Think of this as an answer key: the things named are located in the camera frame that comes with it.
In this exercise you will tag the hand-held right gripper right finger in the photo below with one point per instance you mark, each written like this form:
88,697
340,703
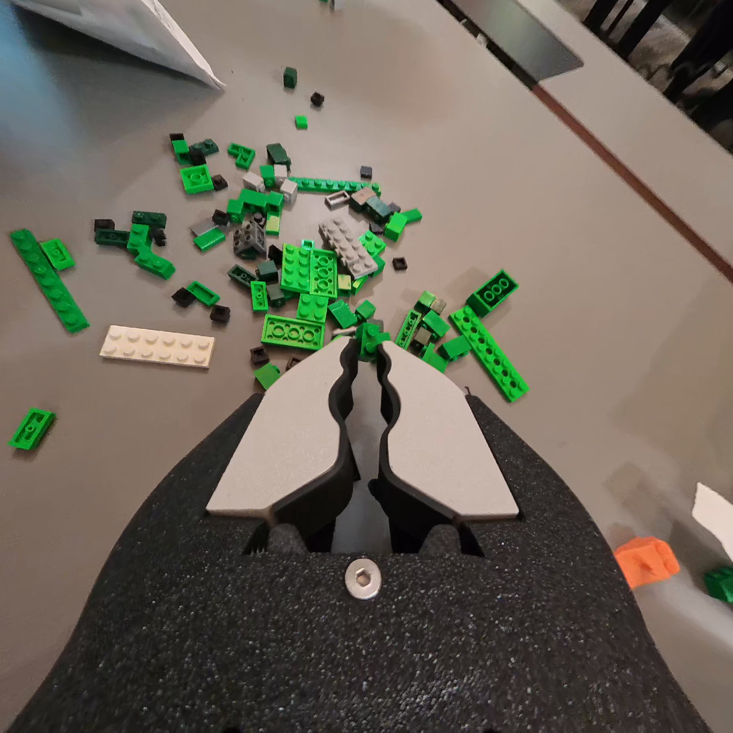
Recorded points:
446,446

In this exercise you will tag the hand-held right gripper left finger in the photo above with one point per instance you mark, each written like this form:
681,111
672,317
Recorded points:
286,446

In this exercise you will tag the small green brick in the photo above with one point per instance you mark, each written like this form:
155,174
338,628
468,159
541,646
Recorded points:
371,341

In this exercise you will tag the pile of green building bricks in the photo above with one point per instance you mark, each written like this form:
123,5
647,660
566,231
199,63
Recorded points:
298,269

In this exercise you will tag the torn white printed paper bag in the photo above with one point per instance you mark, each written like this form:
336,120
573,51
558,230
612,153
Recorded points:
143,34

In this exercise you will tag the long green beam brick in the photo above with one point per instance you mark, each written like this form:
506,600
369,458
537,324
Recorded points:
489,352

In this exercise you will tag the white studded plate brick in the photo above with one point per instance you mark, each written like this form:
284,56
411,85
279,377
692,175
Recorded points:
157,346

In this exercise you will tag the light grey studded plate brick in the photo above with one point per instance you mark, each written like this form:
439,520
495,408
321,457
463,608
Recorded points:
349,246

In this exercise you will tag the orange brick separator tool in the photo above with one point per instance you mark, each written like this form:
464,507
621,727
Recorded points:
647,564

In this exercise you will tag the narrow long green plate brick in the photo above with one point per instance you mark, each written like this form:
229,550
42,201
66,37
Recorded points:
332,185

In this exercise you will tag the white paper piece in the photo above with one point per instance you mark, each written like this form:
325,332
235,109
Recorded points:
716,515

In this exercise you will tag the dark green brick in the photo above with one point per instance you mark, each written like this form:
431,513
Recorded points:
721,584

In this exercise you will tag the black chair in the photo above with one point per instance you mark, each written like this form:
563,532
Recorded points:
693,51

